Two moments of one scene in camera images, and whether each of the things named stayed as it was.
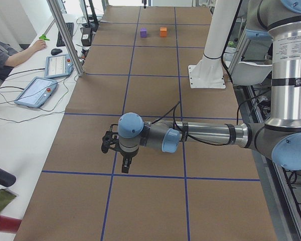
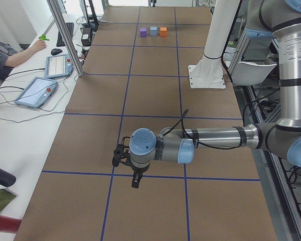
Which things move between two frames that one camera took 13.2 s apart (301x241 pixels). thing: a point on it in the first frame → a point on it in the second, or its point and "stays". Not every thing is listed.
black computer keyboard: x=59 y=41 stays
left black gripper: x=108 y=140 → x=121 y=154
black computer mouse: x=55 y=51 stays
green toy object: x=43 y=36 stays
